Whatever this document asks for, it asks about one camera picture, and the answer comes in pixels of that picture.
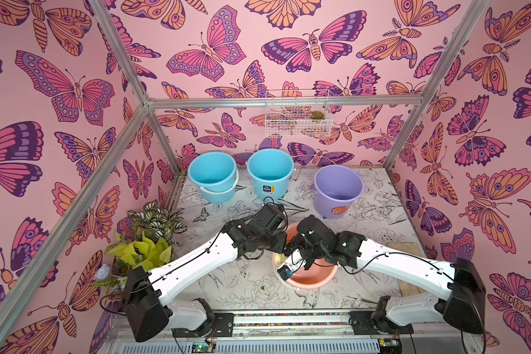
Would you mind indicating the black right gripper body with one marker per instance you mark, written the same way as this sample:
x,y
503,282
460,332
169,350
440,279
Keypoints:
x,y
299,247

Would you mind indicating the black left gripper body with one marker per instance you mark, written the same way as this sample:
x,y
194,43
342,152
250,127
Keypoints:
x,y
274,243

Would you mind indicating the purple plastic bucket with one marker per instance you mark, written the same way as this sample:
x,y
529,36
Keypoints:
x,y
336,189

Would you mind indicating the light blue bucket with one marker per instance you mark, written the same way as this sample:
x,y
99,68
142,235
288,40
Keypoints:
x,y
270,170
215,174

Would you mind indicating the yellow cleaning cloth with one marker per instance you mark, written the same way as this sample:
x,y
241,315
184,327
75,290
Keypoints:
x,y
279,259

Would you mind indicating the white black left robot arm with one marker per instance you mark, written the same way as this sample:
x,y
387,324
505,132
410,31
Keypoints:
x,y
149,299

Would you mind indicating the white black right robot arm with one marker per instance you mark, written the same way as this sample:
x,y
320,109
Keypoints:
x,y
453,293

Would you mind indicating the beige work glove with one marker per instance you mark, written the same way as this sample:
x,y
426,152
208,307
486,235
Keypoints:
x,y
408,274

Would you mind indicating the potted green leafy plant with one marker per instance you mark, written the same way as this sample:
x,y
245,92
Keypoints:
x,y
144,240

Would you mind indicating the small green succulent plant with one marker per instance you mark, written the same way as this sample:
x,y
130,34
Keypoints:
x,y
317,115

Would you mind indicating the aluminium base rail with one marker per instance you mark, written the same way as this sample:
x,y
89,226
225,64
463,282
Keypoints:
x,y
306,331

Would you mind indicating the white wire wall basket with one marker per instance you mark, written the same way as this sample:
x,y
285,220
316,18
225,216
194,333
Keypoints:
x,y
289,116

